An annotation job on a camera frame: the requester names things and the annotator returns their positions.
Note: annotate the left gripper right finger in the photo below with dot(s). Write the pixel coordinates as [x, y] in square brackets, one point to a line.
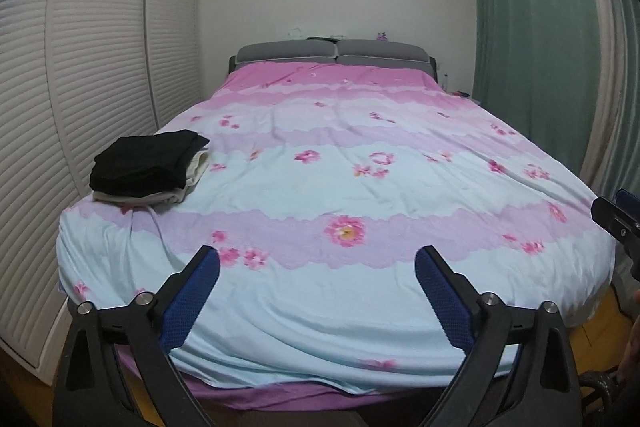
[518, 367]

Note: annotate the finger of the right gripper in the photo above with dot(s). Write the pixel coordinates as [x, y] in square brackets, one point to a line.
[609, 217]

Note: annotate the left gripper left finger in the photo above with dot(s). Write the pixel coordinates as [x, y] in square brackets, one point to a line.
[91, 389]

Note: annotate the person right hand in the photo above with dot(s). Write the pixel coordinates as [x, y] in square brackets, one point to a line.
[629, 364]

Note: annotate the beige curtain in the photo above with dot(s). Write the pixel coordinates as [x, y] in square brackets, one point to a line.
[612, 157]

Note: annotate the green curtain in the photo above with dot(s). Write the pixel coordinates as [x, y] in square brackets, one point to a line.
[537, 68]

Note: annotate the folded black garment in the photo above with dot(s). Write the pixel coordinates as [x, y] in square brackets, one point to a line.
[132, 155]

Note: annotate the folded cream garment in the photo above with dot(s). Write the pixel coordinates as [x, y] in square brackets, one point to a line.
[152, 188]

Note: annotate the grey padded headboard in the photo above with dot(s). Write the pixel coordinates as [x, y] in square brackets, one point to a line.
[360, 52]

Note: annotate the pink floral bed cover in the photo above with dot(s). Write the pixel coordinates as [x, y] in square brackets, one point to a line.
[322, 183]

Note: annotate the white louvered wardrobe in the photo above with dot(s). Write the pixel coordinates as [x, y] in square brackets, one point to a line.
[75, 76]

